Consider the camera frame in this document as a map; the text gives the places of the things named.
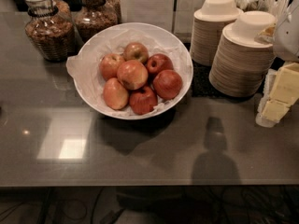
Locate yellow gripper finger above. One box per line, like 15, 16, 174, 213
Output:
255, 63, 299, 128
254, 24, 276, 44

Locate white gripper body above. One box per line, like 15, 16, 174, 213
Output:
273, 0, 299, 63

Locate right red apple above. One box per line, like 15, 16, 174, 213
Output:
152, 70, 183, 100

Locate dark red back apple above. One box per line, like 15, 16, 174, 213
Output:
146, 53, 173, 77

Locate top back apple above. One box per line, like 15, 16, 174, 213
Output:
123, 42, 149, 63

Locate front red apple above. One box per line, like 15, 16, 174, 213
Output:
129, 86, 158, 115

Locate centre top apple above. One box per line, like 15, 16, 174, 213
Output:
117, 60, 149, 91

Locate left back apple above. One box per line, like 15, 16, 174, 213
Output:
99, 53, 125, 80

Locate front left apple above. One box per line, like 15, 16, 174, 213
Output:
103, 77, 129, 110

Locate white bowl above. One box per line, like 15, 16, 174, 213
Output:
72, 21, 194, 121

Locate front stack paper bowls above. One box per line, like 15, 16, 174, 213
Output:
208, 11, 276, 98

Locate stack paper bowls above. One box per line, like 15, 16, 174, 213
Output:
208, 11, 276, 98
190, 0, 242, 66

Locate back stack paper bowls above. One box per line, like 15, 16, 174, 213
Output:
190, 0, 242, 66

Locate right white box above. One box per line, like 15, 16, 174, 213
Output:
173, 0, 236, 35

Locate white box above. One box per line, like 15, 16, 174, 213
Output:
121, 0, 174, 32
173, 0, 236, 35

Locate left white box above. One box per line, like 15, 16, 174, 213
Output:
121, 0, 174, 32

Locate middle glass cereal jar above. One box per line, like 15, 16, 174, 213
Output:
74, 0, 118, 42

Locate left glass cereal jar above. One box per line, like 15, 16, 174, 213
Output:
24, 0, 75, 62

